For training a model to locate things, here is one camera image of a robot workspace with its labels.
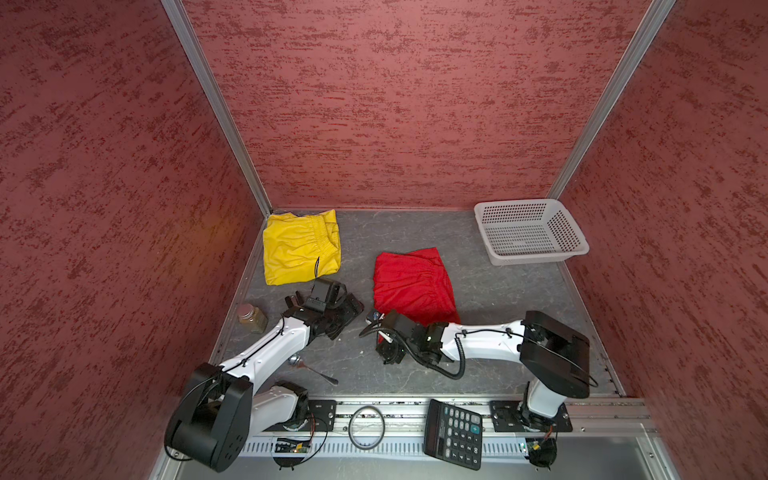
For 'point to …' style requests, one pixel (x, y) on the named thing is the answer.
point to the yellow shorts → (300, 248)
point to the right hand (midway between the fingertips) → (386, 343)
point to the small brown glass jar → (252, 318)
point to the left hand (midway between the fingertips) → (357, 319)
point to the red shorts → (417, 285)
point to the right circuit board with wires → (542, 452)
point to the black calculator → (453, 434)
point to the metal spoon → (299, 362)
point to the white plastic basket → (528, 231)
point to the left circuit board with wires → (295, 445)
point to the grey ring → (351, 422)
